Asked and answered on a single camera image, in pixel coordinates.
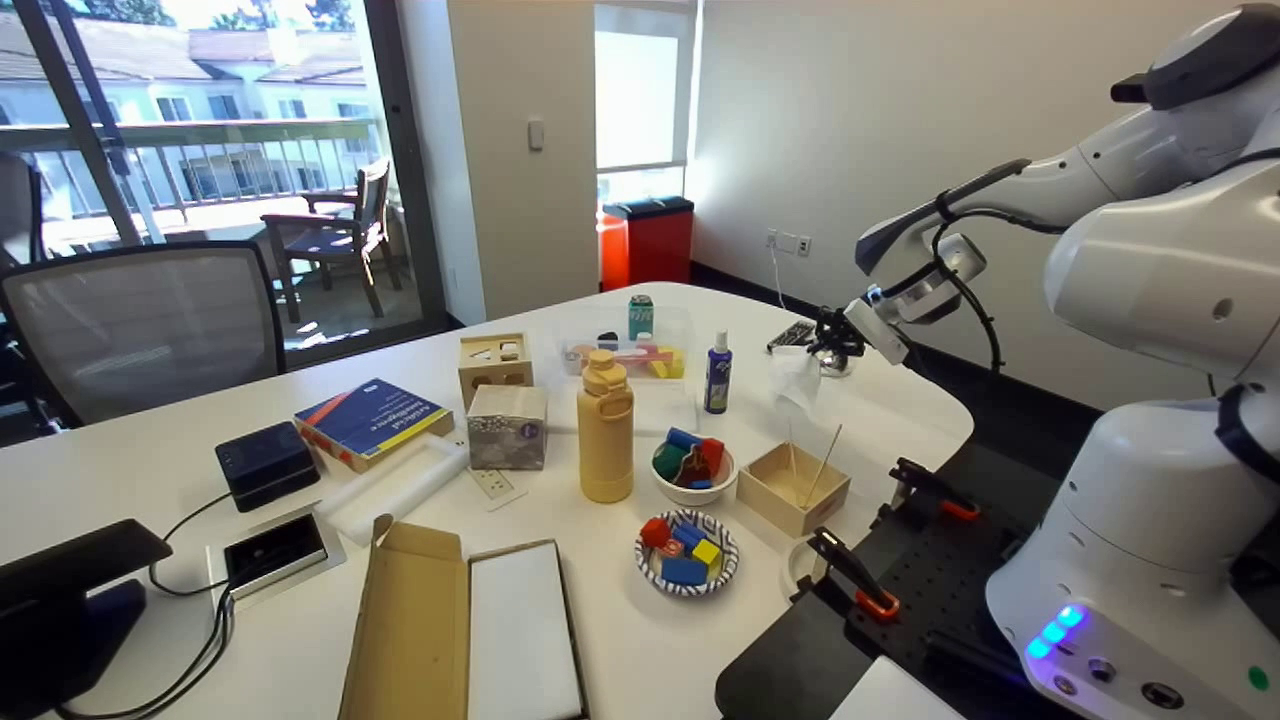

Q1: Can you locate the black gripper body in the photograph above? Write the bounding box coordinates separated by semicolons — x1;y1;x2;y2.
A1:
809;313;862;367

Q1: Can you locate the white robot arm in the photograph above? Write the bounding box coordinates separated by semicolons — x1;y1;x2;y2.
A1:
837;3;1280;720

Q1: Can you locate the clear bag with metal cutlery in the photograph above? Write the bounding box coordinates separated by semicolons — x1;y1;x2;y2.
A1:
764;321;815;356

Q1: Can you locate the blue whiteboard cleaner bottle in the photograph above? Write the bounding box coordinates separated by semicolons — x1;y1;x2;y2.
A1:
703;332;732;415

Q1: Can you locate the small wooden box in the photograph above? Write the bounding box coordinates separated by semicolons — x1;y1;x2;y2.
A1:
734;442;848;535

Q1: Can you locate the right orange black clamp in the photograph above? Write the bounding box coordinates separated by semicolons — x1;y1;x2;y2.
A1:
886;457;978;523

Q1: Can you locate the orange black clamp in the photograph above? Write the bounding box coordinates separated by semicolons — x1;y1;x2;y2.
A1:
809;528;898;625
886;457;978;523

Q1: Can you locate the green soda can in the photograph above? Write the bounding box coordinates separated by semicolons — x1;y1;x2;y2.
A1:
626;294;654;340

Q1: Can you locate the white bowl of blocks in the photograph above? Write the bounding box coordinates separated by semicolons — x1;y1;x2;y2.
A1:
648;429;732;509

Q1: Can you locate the red black bin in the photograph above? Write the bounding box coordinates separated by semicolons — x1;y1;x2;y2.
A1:
594;197;691;288

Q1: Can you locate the left orange black clamp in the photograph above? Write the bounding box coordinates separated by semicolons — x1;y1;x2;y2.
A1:
809;528;898;625

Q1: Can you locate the yellow bottle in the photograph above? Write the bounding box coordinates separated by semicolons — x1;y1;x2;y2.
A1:
574;351;630;504

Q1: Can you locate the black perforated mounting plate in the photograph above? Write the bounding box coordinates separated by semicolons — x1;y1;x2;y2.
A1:
714;442;1075;720

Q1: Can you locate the blue patterned paper plate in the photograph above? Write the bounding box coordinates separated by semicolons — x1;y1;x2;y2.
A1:
630;512;738;601

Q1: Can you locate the patterned cube box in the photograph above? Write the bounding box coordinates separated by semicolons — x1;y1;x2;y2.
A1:
467;383;549;470

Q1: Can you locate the wooden puzzle box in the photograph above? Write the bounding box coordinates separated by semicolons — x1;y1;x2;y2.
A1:
457;332;533;399

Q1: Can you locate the blue yellow book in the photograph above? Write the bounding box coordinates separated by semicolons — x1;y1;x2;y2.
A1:
296;379;453;470

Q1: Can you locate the open cardboard box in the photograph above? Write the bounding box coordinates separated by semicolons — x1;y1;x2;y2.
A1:
338;514;588;720

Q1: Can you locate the black smartphone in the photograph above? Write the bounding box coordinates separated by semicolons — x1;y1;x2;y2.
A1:
223;514;326;591

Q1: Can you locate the black power adapter box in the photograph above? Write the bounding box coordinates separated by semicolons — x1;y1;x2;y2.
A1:
216;423;321;512

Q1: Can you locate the grey office chair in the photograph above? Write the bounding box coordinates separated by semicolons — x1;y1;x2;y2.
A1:
5;243;282;423

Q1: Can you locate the black monitor stand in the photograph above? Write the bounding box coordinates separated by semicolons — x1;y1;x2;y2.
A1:
0;520;168;720

